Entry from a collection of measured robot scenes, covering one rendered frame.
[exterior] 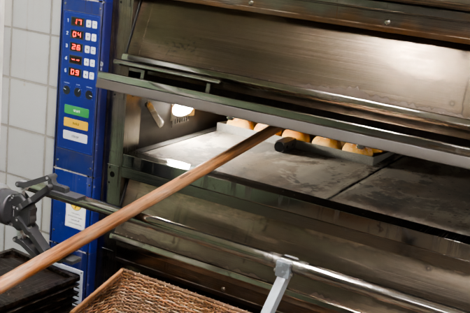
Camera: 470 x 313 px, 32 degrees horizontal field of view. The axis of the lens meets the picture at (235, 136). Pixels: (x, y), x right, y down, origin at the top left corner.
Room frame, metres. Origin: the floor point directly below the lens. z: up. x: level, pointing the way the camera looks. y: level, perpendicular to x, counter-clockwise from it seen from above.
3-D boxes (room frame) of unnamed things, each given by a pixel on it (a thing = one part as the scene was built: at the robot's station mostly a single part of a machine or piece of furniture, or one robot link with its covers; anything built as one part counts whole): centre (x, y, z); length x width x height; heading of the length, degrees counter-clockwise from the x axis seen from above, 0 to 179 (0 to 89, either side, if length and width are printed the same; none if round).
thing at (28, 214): (1.64, 0.45, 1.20); 0.09 x 0.07 x 0.08; 63
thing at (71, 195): (1.58, 0.33, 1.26); 0.07 x 0.03 x 0.01; 63
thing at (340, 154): (2.67, -0.26, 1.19); 0.55 x 0.36 x 0.03; 63
